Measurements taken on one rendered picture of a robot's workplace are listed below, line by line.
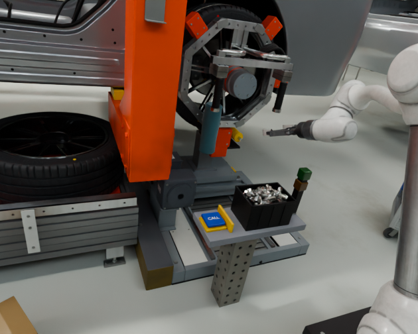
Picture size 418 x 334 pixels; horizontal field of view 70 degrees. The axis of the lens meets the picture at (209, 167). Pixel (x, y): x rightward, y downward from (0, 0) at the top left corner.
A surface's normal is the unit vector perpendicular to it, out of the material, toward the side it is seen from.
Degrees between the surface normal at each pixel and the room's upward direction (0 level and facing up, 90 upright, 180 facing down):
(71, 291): 0
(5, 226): 90
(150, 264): 0
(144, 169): 90
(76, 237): 90
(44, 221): 90
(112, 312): 0
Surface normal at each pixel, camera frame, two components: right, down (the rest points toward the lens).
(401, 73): -0.95, -0.11
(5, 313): 0.15, -0.87
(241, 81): 0.38, 0.49
